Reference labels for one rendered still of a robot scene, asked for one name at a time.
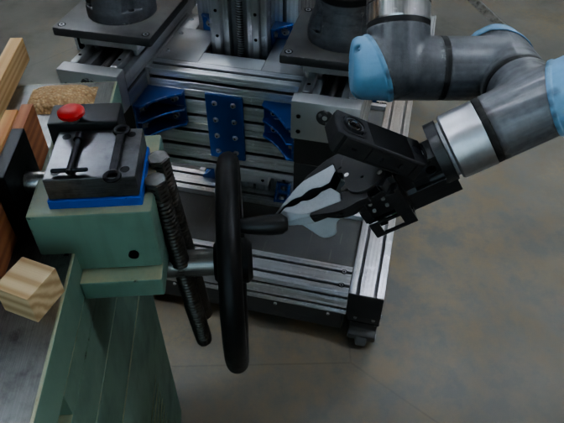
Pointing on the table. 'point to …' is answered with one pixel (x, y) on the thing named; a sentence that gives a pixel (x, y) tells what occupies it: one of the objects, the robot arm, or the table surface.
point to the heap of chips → (60, 96)
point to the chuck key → (72, 157)
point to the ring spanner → (116, 154)
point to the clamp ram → (18, 180)
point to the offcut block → (30, 289)
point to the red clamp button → (70, 112)
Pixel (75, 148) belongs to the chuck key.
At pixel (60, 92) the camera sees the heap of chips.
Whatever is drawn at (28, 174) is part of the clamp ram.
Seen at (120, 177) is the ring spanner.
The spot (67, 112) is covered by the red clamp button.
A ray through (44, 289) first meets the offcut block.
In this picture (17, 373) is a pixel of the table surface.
